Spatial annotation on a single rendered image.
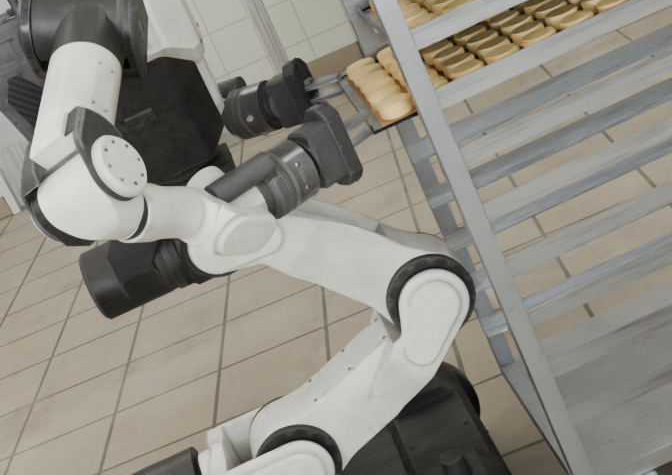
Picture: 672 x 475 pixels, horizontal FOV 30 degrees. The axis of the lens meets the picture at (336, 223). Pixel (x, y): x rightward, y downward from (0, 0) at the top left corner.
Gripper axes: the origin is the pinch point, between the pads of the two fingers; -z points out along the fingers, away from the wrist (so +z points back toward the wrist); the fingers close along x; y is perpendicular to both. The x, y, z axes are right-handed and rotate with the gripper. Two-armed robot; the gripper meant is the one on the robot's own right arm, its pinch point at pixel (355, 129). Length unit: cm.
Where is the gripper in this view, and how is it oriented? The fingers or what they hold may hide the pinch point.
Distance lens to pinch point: 177.7
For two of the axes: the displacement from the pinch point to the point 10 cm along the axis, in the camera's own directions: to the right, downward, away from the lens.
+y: -5.7, -0.4, 8.2
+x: -4.0, -8.6, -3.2
